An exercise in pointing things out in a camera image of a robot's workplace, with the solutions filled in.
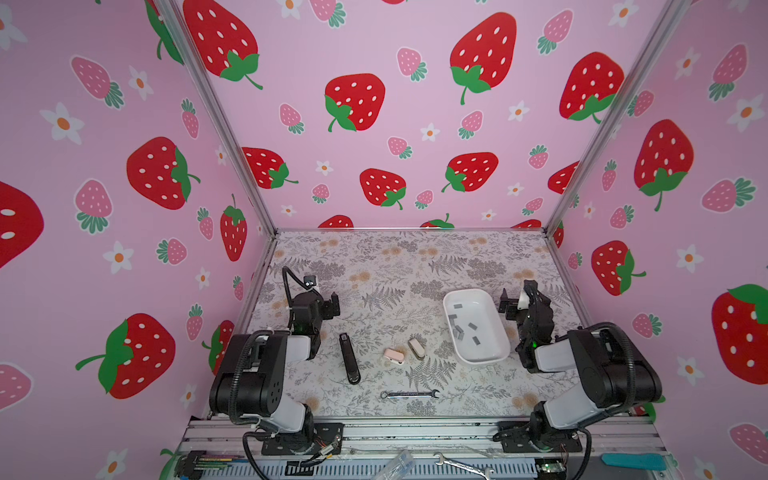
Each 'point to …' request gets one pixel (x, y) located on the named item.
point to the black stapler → (351, 364)
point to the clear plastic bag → (398, 468)
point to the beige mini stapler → (417, 348)
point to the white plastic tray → (480, 307)
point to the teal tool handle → (650, 462)
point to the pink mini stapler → (395, 356)
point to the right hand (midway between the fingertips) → (523, 290)
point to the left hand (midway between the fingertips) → (319, 293)
